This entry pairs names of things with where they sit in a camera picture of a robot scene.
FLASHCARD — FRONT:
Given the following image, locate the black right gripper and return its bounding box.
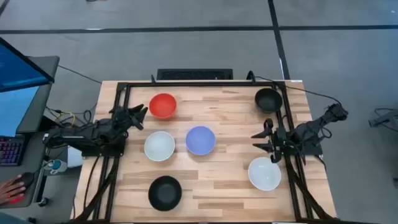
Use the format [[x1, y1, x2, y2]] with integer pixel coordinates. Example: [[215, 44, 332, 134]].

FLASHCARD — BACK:
[[251, 118, 295, 164]]

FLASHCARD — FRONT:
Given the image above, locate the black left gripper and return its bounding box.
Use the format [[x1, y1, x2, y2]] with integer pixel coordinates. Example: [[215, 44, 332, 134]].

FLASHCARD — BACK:
[[109, 104, 149, 132]]

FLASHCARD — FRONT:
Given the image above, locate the red bowl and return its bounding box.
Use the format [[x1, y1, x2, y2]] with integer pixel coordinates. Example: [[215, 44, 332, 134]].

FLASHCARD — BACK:
[[149, 93, 178, 121]]

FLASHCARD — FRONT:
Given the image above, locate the backlit keyboard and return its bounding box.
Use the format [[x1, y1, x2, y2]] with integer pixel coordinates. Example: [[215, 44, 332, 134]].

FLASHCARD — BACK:
[[0, 136, 26, 167]]

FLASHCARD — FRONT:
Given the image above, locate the dark blue screen monitor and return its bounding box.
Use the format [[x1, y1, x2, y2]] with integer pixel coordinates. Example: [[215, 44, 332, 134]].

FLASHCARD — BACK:
[[0, 37, 60, 93]]

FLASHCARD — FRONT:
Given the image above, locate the black metal table frame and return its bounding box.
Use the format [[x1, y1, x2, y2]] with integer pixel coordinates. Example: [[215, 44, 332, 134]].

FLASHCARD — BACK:
[[70, 73, 338, 224]]

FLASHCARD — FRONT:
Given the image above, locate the black computer mouse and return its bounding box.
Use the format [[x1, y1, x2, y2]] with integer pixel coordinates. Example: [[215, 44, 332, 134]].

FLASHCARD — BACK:
[[14, 171, 35, 189]]

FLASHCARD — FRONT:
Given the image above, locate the grey computer desk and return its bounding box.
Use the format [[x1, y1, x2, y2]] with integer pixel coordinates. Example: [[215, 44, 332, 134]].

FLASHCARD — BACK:
[[0, 130, 70, 210]]

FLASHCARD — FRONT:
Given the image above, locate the person's hand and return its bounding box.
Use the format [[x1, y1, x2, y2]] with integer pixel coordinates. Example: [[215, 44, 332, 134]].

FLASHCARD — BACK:
[[0, 174, 27, 207]]

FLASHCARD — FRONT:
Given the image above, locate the lavender blue bowl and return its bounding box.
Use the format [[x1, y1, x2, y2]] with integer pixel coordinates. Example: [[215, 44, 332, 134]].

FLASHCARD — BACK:
[[185, 125, 217, 157]]

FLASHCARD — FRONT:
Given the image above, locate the light blue screen monitor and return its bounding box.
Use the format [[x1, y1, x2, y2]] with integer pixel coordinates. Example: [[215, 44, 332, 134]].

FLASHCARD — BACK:
[[0, 83, 53, 138]]

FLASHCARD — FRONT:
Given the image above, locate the white bowl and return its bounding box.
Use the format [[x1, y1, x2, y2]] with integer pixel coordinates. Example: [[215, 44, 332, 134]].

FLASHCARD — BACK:
[[247, 156, 282, 192]]

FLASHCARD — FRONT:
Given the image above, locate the yellow cable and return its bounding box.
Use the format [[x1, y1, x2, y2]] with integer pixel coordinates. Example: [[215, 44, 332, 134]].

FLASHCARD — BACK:
[[53, 111, 76, 128]]

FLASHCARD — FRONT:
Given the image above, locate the thin black floor cable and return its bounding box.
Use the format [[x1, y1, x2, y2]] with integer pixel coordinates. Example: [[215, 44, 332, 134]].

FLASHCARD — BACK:
[[57, 64, 103, 85]]

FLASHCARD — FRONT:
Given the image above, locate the black floor vent grille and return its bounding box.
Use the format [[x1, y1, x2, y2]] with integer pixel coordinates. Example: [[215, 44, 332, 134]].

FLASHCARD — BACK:
[[156, 68, 234, 81]]

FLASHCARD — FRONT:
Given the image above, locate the black bowl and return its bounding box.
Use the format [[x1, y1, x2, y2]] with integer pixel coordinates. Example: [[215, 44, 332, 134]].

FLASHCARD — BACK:
[[254, 88, 284, 114], [147, 175, 183, 212]]

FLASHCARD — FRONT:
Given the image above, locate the pale green-white bowl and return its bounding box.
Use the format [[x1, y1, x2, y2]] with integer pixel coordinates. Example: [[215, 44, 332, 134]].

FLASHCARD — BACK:
[[143, 131, 176, 162]]

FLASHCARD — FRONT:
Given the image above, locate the teal and white bottle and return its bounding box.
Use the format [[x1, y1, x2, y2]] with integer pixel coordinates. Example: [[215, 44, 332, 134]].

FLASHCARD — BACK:
[[42, 159, 68, 175]]

